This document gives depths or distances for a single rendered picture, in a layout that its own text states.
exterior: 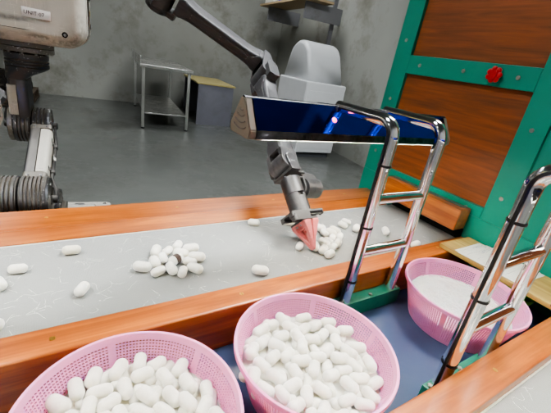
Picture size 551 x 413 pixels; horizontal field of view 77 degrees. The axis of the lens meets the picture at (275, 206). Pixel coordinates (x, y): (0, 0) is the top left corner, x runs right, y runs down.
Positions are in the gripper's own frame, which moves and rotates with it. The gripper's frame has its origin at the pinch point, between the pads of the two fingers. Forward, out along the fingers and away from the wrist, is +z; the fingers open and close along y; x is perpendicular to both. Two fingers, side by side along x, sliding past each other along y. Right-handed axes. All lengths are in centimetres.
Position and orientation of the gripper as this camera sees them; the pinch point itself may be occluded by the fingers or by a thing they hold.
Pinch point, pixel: (311, 246)
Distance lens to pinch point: 90.4
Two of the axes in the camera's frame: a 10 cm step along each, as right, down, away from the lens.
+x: -4.7, 4.2, 7.8
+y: 8.4, -0.7, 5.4
